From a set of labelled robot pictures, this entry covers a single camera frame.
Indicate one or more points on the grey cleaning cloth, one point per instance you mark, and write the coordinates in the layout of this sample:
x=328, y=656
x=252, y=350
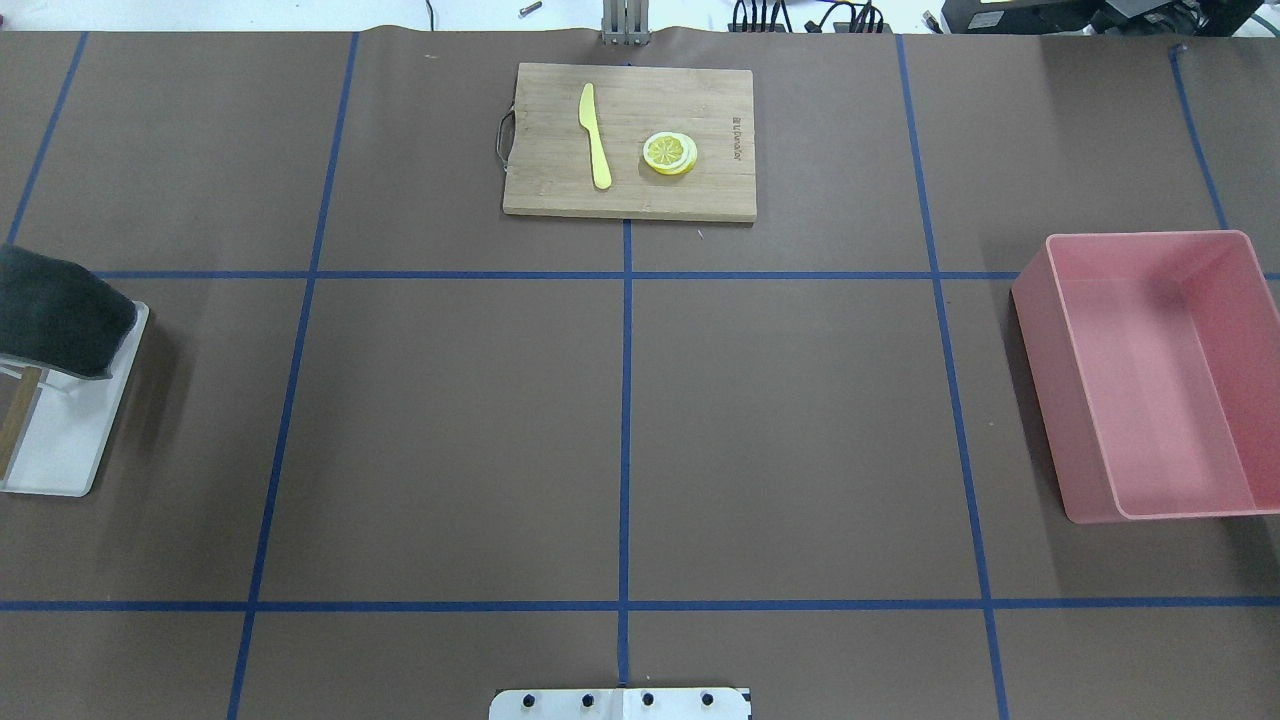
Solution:
x=60, y=316

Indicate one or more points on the grey aluminium frame post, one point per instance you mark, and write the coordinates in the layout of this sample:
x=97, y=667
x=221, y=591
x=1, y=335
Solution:
x=625, y=23

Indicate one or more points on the black monitor device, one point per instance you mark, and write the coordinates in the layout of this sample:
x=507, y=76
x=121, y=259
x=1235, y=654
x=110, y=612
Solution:
x=1120, y=18

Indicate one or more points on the yellow plastic knife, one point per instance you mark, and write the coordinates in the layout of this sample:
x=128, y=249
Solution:
x=601, y=175

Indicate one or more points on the bamboo cutting board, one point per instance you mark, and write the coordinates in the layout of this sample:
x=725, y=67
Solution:
x=548, y=167

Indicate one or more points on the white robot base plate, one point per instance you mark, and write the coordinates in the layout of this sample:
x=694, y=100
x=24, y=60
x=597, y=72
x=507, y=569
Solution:
x=623, y=703

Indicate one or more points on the pink plastic bin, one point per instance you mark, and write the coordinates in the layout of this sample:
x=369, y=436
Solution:
x=1155, y=358

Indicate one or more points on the lemon slice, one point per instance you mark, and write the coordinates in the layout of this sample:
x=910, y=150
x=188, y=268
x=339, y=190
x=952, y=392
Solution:
x=670, y=153

